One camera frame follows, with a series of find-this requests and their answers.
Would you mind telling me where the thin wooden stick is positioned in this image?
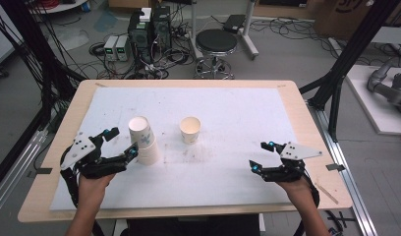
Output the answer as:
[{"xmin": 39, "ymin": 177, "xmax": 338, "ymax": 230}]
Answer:
[{"xmin": 315, "ymin": 182, "xmax": 340, "ymax": 206}]

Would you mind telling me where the brown cardboard box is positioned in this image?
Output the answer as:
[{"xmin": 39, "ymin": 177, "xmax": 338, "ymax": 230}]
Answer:
[{"xmin": 312, "ymin": 0, "xmax": 398, "ymax": 41}]

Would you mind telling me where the black frame post with cables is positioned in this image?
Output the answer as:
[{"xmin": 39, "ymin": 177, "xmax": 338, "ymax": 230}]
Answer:
[{"xmin": 0, "ymin": 0, "xmax": 86, "ymax": 132}]

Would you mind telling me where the small white box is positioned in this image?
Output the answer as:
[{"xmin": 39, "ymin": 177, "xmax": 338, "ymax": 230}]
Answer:
[{"xmin": 139, "ymin": 7, "xmax": 153, "ymax": 24}]

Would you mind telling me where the black computer tower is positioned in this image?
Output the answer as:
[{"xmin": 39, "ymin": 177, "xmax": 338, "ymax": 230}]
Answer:
[
  {"xmin": 127, "ymin": 11, "xmax": 154, "ymax": 64},
  {"xmin": 151, "ymin": 5, "xmax": 173, "ymax": 51}
]

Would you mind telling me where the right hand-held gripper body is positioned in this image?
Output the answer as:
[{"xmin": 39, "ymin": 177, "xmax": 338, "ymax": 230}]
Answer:
[{"xmin": 260, "ymin": 141, "xmax": 323, "ymax": 183}]

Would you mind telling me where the grey bench power supply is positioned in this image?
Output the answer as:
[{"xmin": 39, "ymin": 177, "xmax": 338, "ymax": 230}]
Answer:
[
  {"xmin": 115, "ymin": 34, "xmax": 131, "ymax": 62},
  {"xmin": 103, "ymin": 34, "xmax": 120, "ymax": 62}
]

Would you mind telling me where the single paper cup blue print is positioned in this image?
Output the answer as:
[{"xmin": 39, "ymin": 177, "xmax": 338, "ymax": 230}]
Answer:
[{"xmin": 179, "ymin": 116, "xmax": 202, "ymax": 146}]

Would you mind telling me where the stack of white paper cups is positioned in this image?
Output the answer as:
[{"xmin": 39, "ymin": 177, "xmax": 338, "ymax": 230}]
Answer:
[{"xmin": 128, "ymin": 115, "xmax": 161, "ymax": 166}]

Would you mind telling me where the person's dark clothing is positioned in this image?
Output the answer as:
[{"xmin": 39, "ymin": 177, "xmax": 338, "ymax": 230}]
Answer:
[{"xmin": 118, "ymin": 214, "xmax": 262, "ymax": 236}]

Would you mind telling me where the white platform board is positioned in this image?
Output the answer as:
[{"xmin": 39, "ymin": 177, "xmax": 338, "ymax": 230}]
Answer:
[{"xmin": 345, "ymin": 63, "xmax": 401, "ymax": 137}]

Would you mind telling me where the person's left hand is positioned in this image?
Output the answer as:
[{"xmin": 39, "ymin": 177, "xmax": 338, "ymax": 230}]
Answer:
[{"xmin": 78, "ymin": 173, "xmax": 116, "ymax": 210}]

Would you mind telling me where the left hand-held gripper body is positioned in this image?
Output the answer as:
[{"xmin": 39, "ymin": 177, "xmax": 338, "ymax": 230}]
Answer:
[{"xmin": 60, "ymin": 131, "xmax": 130, "ymax": 180}]

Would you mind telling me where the white table mat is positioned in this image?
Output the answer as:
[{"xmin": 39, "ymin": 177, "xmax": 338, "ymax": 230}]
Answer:
[{"xmin": 50, "ymin": 87, "xmax": 300, "ymax": 211}]

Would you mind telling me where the black tape piece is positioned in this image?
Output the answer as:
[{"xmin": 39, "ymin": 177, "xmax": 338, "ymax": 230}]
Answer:
[
  {"xmin": 325, "ymin": 162, "xmax": 346, "ymax": 172},
  {"xmin": 27, "ymin": 167, "xmax": 54, "ymax": 179}
]

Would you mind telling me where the black round stool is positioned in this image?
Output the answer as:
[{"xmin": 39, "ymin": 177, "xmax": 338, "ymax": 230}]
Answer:
[{"xmin": 193, "ymin": 29, "xmax": 239, "ymax": 81}]

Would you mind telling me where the wooden table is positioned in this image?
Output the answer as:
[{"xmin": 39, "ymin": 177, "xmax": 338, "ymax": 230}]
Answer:
[{"xmin": 17, "ymin": 79, "xmax": 354, "ymax": 224}]

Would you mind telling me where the tangle of floor cables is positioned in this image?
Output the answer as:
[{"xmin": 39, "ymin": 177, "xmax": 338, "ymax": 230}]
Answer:
[{"xmin": 88, "ymin": 6, "xmax": 197, "ymax": 81}]

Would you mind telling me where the person's right hand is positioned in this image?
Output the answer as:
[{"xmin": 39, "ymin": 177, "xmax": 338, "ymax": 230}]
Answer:
[{"xmin": 275, "ymin": 176, "xmax": 317, "ymax": 210}]

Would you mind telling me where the flat black device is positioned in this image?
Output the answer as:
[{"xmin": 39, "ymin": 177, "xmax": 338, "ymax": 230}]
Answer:
[{"xmin": 222, "ymin": 14, "xmax": 248, "ymax": 34}]

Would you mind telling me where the aluminium rail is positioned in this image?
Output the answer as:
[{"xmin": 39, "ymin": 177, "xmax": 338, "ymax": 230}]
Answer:
[
  {"xmin": 0, "ymin": 129, "xmax": 49, "ymax": 219},
  {"xmin": 307, "ymin": 101, "xmax": 380, "ymax": 236}
]

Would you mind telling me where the round white table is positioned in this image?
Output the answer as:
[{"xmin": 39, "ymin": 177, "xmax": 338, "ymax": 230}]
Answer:
[{"xmin": 28, "ymin": 0, "xmax": 88, "ymax": 15}]

